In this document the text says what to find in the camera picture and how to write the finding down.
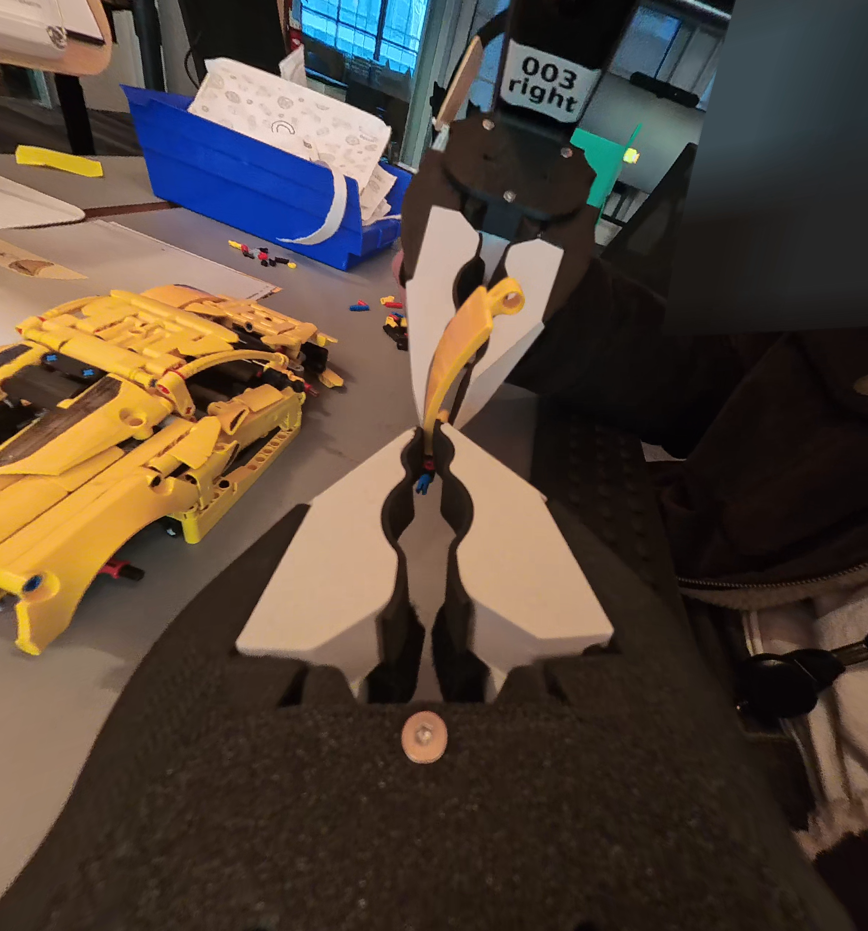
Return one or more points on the printed instruction sheet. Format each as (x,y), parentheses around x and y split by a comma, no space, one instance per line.
(19,14)

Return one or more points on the dark fleece-lined jacket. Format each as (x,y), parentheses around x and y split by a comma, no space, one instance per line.
(768,509)

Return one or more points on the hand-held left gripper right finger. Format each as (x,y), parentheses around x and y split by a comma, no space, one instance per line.
(536,582)

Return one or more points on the white patterned paper bag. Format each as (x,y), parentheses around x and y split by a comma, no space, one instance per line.
(281,102)

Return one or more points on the pile of coloured brick pins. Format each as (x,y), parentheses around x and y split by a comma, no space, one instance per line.
(394,320)

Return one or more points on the person's right forearm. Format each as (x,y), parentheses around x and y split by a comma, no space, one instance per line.
(608,342)

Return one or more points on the blue plastic bin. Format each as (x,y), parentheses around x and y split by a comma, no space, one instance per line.
(223,174)

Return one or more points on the small cluster of brick pins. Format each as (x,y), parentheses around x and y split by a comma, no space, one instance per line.
(263,254)

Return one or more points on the gridded window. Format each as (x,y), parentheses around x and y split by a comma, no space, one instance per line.
(361,29)

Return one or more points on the yellow toy brick car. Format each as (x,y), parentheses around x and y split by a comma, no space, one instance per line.
(150,342)

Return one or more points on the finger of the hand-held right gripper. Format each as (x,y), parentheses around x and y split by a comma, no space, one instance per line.
(525,334)
(430,291)

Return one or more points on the grey desk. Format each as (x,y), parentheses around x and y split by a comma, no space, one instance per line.
(56,727)

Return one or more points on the yellow tape strip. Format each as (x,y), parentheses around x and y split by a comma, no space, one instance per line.
(59,160)

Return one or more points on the instruction booklet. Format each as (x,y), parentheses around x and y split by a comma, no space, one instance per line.
(114,254)

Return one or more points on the yellow curved panel piece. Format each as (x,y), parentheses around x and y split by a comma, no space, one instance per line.
(463,342)

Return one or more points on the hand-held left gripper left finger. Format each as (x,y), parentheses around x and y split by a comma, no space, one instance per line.
(325,582)

